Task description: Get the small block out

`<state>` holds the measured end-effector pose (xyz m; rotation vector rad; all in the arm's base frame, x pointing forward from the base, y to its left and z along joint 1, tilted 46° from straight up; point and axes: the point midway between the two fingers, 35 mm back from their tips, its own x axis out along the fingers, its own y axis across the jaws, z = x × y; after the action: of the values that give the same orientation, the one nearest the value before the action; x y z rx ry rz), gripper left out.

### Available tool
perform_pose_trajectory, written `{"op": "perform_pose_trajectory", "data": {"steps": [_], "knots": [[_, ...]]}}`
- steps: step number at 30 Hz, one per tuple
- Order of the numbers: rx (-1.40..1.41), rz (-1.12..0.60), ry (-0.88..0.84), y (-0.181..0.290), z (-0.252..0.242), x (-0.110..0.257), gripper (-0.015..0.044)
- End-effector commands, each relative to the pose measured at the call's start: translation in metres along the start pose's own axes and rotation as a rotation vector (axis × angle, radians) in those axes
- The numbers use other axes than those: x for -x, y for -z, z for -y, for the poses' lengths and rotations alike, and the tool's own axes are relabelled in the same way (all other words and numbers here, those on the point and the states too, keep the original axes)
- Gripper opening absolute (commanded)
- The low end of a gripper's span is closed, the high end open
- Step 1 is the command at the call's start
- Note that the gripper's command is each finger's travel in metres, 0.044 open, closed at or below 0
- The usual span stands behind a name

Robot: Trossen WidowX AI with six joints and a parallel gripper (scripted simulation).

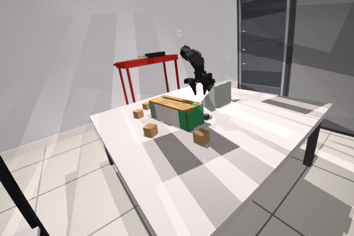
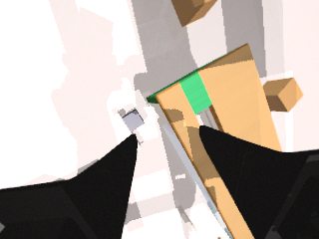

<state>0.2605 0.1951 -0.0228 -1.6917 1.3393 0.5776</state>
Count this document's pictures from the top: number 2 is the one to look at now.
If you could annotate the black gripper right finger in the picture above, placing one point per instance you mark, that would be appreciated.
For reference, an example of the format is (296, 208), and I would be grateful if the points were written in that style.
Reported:
(262, 182)

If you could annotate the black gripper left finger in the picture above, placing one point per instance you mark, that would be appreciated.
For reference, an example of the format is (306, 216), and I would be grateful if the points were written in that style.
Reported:
(97, 199)

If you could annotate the small tan cube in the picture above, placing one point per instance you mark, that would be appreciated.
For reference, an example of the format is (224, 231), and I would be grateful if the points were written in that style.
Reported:
(282, 95)
(189, 11)

